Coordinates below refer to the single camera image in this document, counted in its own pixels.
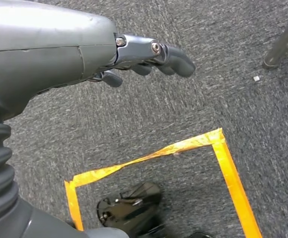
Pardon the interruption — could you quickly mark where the stainless steel workbench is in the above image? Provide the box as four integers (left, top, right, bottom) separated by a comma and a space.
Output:
262, 3, 288, 71

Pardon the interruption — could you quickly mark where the black glossy robot foot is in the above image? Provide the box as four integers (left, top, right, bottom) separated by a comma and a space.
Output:
97, 182, 163, 238
186, 231, 214, 238

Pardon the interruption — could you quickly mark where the yellow floor tape square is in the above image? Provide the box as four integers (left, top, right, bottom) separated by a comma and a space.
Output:
64, 128, 263, 238

